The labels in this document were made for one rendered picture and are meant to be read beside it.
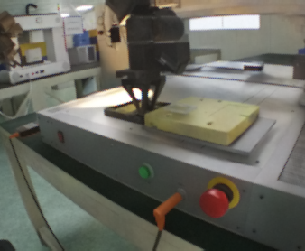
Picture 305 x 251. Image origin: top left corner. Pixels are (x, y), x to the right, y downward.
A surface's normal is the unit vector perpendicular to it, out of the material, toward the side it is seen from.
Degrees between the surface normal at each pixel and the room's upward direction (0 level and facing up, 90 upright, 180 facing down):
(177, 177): 90
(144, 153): 90
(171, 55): 90
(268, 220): 90
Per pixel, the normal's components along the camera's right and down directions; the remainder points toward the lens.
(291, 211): -0.65, 0.30
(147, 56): 0.75, 0.18
